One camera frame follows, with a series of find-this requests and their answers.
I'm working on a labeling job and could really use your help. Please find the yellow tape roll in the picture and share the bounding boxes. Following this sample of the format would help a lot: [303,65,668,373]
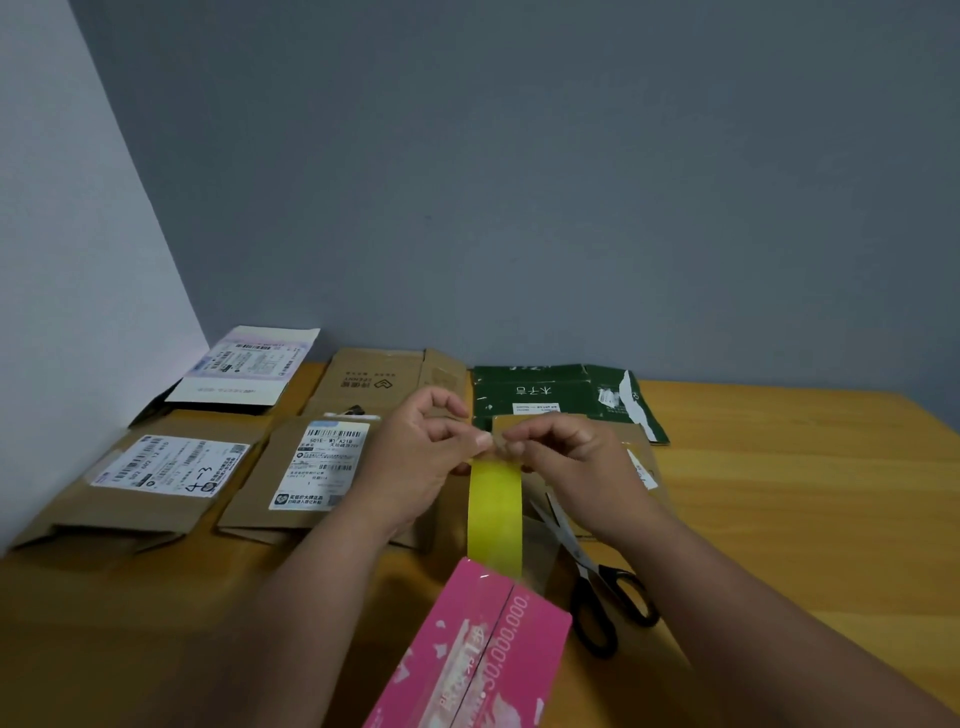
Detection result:
[467,458,525,580]

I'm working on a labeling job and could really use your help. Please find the plain brown carton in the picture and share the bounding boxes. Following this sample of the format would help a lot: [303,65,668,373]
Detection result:
[299,347,472,421]

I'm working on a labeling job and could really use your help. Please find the person's left hand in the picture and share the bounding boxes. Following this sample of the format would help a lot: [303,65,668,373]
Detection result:
[344,386,495,543]

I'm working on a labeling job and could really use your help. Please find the pink and black carton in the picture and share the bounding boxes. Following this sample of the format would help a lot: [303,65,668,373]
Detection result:
[363,556,574,728]

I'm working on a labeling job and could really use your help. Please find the black scissors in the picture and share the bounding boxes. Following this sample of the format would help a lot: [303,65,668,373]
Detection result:
[528,491,661,660]

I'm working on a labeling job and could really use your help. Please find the green box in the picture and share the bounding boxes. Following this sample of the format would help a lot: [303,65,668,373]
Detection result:
[472,363,670,445]

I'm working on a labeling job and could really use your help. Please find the person's right hand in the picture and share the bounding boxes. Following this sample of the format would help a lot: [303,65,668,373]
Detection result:
[502,410,665,545]

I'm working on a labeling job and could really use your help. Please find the black box white label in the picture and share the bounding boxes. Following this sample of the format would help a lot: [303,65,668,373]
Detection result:
[128,325,322,429]

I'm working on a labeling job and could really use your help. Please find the person's right forearm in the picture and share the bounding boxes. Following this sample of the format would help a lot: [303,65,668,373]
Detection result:
[611,506,960,728]

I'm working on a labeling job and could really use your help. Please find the brown carton with label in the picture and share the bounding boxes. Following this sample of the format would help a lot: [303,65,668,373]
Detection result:
[217,414,444,553]

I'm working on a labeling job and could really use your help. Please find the person's left forearm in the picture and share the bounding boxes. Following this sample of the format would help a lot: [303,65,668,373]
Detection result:
[142,502,395,728]

